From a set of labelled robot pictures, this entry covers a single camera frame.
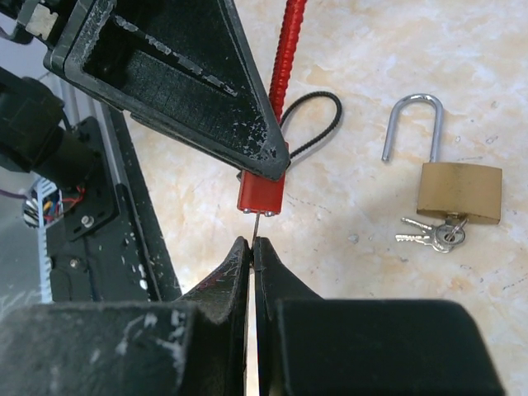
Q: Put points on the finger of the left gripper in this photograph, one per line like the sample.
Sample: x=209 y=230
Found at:
x=182 y=68

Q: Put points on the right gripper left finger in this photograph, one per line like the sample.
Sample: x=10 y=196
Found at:
x=194 y=345

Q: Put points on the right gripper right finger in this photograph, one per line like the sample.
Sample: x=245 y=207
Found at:
x=308 y=345

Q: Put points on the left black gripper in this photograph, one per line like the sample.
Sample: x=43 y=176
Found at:
x=51 y=22

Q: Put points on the silver key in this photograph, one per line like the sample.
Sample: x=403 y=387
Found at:
x=255 y=227
x=443 y=238

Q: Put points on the black cable lock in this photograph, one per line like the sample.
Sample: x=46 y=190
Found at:
x=317 y=116

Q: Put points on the red cable lock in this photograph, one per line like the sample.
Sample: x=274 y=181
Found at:
x=261 y=191

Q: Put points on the brass padlock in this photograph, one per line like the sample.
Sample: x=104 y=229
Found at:
x=449 y=190

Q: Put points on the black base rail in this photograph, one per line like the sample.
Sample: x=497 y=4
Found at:
x=103 y=242

